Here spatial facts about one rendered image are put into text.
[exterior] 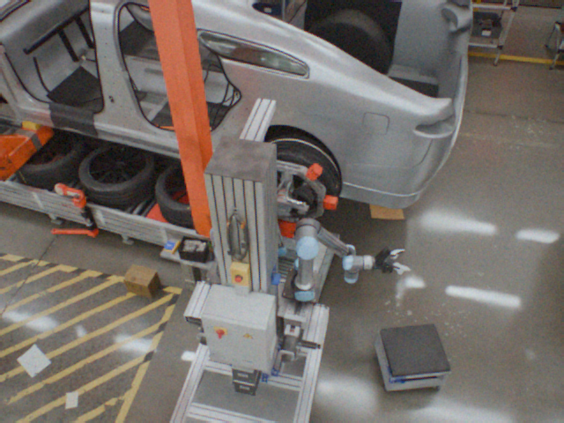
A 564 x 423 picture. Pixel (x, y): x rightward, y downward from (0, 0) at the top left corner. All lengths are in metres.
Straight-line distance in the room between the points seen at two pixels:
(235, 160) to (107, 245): 2.72
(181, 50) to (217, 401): 2.17
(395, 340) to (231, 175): 1.96
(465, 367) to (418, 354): 0.55
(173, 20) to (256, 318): 1.55
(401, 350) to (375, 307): 0.64
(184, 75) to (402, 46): 2.59
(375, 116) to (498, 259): 1.98
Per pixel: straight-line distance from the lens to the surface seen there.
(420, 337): 3.58
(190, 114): 2.99
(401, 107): 3.15
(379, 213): 4.67
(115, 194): 4.37
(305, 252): 2.51
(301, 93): 3.25
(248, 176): 1.98
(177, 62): 2.82
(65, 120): 4.57
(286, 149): 3.44
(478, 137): 5.84
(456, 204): 4.96
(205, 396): 3.46
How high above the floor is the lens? 3.38
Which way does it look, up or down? 47 degrees down
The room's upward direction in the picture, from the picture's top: straight up
